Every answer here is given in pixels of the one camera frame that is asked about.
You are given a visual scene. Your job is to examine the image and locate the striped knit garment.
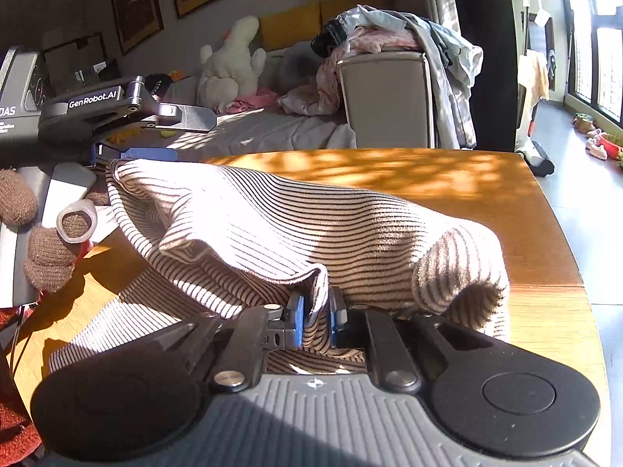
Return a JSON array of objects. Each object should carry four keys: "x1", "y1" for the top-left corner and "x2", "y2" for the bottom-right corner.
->
[{"x1": 49, "y1": 159, "x2": 510, "y2": 373}]

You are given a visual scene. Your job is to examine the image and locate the pile of clothes on armrest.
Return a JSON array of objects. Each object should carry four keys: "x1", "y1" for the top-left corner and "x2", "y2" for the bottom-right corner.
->
[{"x1": 310, "y1": 4, "x2": 484, "y2": 150}]

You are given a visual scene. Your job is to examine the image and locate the brown knit gloved hand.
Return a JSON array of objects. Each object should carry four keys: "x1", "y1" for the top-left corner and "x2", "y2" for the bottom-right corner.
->
[{"x1": 1, "y1": 163, "x2": 110, "y2": 306}]

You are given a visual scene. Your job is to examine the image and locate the white plush toy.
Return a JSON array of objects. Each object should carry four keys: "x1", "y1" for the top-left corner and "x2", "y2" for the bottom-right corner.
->
[{"x1": 196, "y1": 16, "x2": 267, "y2": 112}]

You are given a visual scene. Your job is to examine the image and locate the black glass cabinet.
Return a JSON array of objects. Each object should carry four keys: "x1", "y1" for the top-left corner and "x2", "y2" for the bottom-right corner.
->
[{"x1": 42, "y1": 32, "x2": 121, "y2": 95}]

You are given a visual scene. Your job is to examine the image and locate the pink white blanket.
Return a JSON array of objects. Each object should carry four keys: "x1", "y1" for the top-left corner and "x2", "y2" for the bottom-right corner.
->
[{"x1": 279, "y1": 41, "x2": 345, "y2": 116}]

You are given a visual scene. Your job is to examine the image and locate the yellow cushion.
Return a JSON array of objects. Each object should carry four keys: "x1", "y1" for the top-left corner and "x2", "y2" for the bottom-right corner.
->
[{"x1": 260, "y1": 1, "x2": 321, "y2": 51}]

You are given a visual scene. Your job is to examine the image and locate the beige sofa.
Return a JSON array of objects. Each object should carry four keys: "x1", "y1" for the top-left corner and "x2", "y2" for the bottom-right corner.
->
[{"x1": 168, "y1": 47, "x2": 436, "y2": 162}]

